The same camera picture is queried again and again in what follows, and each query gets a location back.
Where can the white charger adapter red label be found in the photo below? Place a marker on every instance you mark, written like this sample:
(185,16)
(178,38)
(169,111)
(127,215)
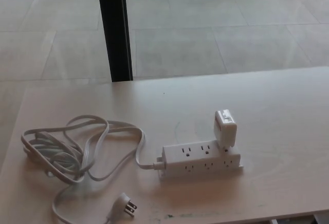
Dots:
(224,129)

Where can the white object under desk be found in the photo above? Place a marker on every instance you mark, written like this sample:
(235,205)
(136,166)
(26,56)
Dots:
(320,219)

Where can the white power strip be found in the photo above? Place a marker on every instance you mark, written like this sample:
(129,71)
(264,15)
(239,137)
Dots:
(200,161)

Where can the black vertical post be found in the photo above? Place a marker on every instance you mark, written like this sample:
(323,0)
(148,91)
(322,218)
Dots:
(114,28)

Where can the white angled wall plug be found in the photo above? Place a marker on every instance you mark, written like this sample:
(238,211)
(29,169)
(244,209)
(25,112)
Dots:
(126,203)

